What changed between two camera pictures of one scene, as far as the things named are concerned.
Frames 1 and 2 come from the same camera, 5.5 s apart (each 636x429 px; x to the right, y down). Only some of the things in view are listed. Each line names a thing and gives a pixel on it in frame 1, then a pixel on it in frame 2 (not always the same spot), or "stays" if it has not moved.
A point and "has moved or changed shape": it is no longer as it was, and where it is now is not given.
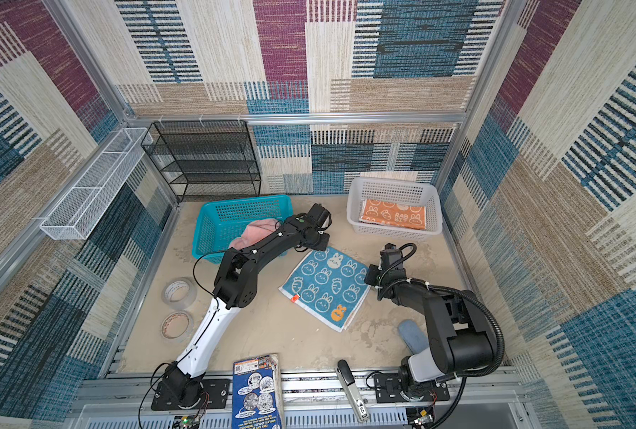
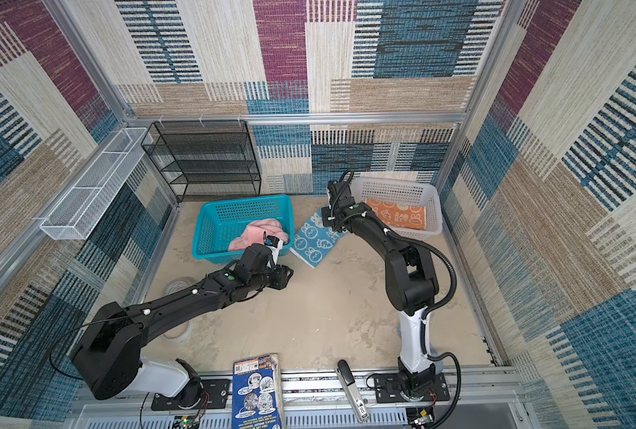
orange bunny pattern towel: x=405 y=214 stays
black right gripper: x=371 y=277 -> x=328 y=221
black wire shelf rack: x=205 y=159 stays
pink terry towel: x=255 y=231 stays
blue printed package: x=256 y=401 stays
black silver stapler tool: x=347 y=380 stays
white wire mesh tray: x=74 y=217 stays
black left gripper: x=324 y=244 -> x=281 y=276
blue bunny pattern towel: x=328 y=285 has moved or changed shape
